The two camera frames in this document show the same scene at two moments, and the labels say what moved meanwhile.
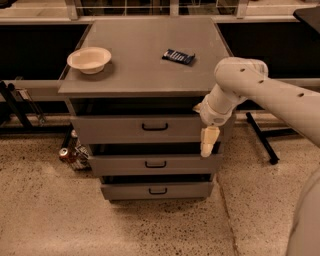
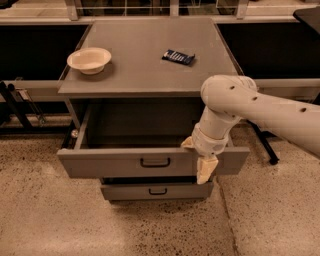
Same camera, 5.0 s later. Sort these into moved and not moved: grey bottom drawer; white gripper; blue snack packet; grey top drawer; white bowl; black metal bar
Moved: grey top drawer; white gripper
Not moved: black metal bar; blue snack packet; grey bottom drawer; white bowl
